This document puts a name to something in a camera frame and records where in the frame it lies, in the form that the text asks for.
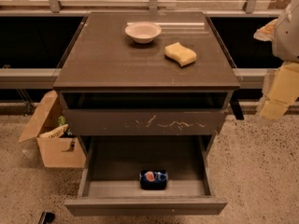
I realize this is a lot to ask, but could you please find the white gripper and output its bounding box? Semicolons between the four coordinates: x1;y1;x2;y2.
253;19;299;120

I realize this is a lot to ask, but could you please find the blue pepsi can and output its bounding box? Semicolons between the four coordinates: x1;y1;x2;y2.
139;170;168;190

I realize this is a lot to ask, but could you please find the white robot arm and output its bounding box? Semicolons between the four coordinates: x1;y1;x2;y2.
253;0;299;123

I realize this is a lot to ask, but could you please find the dark grey drawer cabinet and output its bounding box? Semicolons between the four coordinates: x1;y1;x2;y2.
52;11;242;142

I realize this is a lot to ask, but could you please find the open middle drawer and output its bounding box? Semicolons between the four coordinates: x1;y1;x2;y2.
64;136;227;217

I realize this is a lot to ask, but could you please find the top drawer scratched front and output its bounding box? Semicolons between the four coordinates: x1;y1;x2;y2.
64;109;225;136

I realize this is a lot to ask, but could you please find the yellow sponge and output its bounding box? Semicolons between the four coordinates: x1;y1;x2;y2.
164;42;197;67

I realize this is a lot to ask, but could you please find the white ceramic bowl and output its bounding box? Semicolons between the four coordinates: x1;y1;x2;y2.
125;21;162;44

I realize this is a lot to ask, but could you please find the brown cardboard box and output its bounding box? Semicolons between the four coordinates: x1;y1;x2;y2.
19;91;86;168

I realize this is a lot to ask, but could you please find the black object on floor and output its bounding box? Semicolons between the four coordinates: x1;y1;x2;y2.
38;212;55;224

